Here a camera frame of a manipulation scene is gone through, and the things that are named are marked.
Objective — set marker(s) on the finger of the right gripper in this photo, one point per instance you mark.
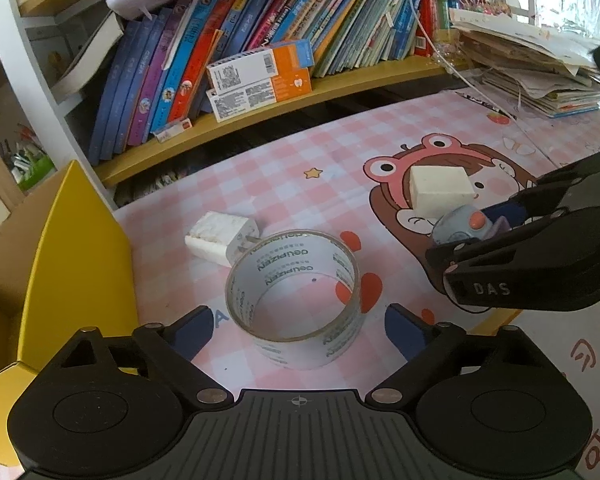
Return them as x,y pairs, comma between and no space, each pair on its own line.
572,187
528,257

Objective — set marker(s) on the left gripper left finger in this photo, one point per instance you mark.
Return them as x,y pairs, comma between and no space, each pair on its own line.
168,351

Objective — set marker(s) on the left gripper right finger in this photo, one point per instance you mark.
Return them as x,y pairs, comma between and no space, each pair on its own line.
430,353

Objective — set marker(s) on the white foam block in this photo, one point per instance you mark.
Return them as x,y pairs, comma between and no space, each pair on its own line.
437,190

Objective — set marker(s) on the white charger plug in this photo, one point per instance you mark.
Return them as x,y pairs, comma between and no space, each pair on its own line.
221,238

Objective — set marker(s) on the clear packing tape roll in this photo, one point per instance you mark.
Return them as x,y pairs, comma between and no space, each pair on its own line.
297,294

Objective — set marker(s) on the pile of papers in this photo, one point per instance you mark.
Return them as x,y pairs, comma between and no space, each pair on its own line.
538,66

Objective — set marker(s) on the yellow cardboard box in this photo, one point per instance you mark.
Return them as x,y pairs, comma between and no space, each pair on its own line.
65,263

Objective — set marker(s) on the pink checkered cartoon mat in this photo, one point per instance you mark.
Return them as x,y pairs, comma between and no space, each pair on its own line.
526,404

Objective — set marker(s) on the yellow wooden shelf board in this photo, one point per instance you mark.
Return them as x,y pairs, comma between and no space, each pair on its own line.
206,128

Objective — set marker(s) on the small red white box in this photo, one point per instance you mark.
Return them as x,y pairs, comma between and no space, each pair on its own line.
173,129

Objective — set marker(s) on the green white container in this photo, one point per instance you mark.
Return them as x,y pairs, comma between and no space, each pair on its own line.
30,172

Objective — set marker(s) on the row of colourful books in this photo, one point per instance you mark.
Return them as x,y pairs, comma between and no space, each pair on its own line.
158,69

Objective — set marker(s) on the orange white box lower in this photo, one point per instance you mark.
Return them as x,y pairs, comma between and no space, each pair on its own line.
260,94

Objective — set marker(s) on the orange white box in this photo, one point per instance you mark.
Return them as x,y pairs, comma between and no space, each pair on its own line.
260,94
260,63

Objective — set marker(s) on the orange white box upper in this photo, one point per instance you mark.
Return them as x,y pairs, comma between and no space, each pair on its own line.
260,63

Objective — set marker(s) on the thick white paperback book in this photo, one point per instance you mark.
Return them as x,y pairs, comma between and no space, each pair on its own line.
87,63

